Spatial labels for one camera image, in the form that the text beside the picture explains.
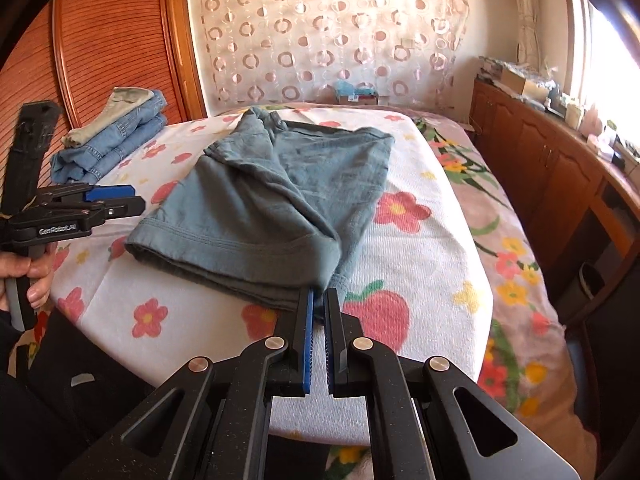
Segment grey-blue pants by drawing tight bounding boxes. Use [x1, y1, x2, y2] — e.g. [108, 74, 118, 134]
[124, 106, 395, 313]

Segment dark waste bin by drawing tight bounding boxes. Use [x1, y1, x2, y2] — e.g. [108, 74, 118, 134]
[574, 262, 610, 322]

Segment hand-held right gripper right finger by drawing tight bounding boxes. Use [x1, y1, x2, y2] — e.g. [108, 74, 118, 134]
[322, 287, 581, 480]

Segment pink floral bedspread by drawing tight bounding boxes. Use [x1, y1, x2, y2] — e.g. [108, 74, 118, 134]
[15, 101, 598, 480]

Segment person's black clothing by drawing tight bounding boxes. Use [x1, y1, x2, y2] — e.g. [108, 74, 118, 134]
[0, 307, 168, 480]

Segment person's left hand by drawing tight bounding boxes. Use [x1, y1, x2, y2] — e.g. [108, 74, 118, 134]
[0, 245, 55, 311]

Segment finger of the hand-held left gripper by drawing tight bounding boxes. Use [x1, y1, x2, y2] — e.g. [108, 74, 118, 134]
[75, 196, 147, 227]
[37, 183, 137, 207]

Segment white window curtain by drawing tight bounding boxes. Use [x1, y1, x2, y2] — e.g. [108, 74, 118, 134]
[504, 0, 542, 82]

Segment white floral towel blanket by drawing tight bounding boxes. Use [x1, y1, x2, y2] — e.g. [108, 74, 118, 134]
[50, 110, 497, 448]

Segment sheer circle-patterned curtain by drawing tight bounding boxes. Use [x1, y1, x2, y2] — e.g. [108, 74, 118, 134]
[187, 0, 472, 112]

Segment bright window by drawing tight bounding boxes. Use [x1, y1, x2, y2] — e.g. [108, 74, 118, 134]
[564, 0, 640, 116]

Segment folded blue denim jeans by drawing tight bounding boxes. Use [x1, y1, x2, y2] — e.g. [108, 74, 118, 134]
[92, 89, 168, 133]
[50, 114, 168, 185]

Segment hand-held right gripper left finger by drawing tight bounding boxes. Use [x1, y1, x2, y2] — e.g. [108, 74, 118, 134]
[60, 287, 316, 480]

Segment folded beige pants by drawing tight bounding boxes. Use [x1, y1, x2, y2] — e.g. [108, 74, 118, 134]
[61, 86, 155, 149]

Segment cardboard box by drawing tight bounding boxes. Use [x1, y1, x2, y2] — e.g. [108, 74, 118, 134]
[335, 80, 381, 106]

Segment wooden slatted wardrobe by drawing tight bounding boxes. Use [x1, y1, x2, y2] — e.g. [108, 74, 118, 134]
[0, 0, 208, 211]

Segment assorted clutter pile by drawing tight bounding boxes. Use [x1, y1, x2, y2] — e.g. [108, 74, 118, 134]
[476, 54, 640, 171]

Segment wooden cabinet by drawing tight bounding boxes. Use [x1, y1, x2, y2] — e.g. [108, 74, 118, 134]
[469, 77, 640, 283]

